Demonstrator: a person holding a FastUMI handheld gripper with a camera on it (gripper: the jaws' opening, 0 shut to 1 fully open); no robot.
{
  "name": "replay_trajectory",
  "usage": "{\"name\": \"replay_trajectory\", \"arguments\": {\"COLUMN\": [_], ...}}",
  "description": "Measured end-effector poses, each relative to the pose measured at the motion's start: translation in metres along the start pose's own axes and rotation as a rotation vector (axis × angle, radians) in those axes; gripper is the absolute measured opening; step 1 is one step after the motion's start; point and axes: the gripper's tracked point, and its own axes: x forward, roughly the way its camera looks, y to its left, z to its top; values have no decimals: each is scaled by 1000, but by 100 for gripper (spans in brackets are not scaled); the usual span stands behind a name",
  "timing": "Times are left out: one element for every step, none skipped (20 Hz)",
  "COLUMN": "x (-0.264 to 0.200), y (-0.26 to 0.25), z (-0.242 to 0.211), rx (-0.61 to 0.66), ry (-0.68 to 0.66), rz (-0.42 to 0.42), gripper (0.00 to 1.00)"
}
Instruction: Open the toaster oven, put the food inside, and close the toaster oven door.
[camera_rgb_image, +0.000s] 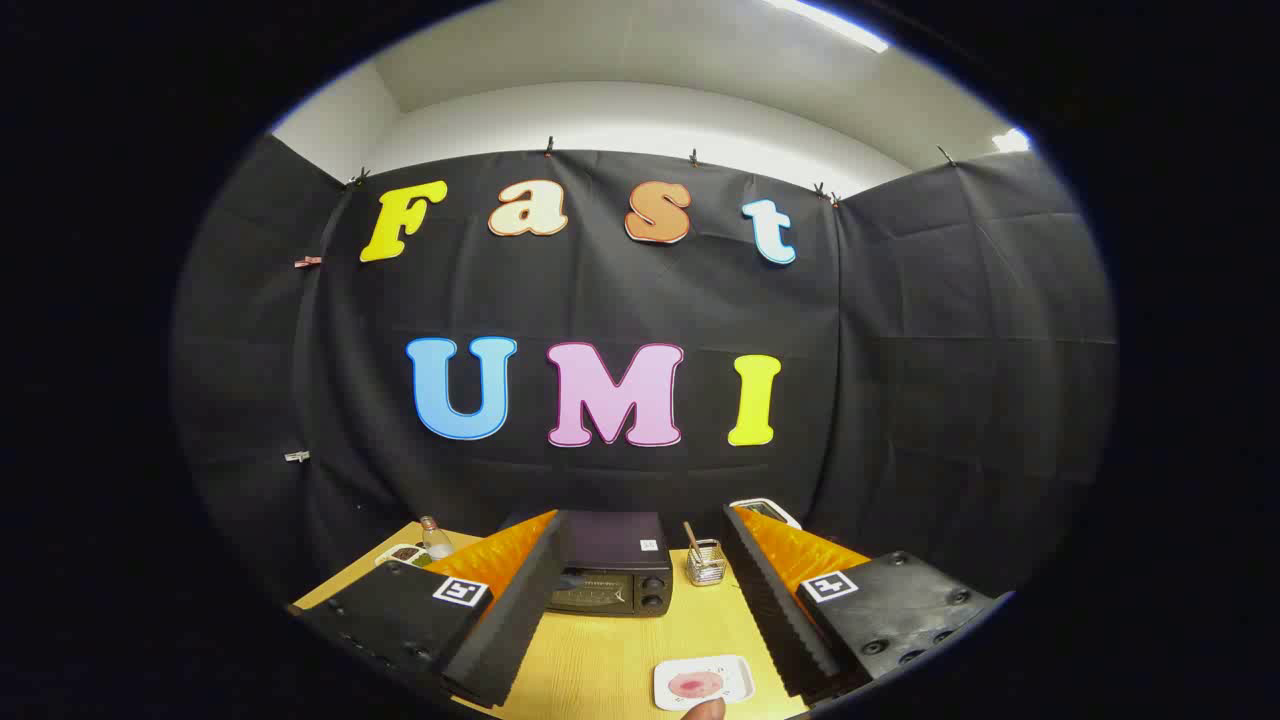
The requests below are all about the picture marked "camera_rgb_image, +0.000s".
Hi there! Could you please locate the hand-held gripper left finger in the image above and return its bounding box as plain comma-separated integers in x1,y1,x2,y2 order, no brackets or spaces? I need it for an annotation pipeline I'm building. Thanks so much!
290,510,571,709

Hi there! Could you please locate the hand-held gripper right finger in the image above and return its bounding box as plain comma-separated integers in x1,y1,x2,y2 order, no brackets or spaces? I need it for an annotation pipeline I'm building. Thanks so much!
722,505,1001,701

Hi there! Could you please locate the white square plate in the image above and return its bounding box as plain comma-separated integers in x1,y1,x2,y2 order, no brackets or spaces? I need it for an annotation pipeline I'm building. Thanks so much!
653,655,755,712

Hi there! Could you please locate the black toaster oven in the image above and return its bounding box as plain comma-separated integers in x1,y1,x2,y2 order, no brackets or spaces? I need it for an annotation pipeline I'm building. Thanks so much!
545,510,674,618

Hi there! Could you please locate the white bread toaster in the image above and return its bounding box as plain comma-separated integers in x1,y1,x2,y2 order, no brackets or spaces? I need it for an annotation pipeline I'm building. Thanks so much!
730,497,803,531

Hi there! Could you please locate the long ceiling light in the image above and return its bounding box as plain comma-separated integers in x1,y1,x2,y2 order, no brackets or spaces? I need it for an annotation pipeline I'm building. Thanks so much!
765,0,891,53

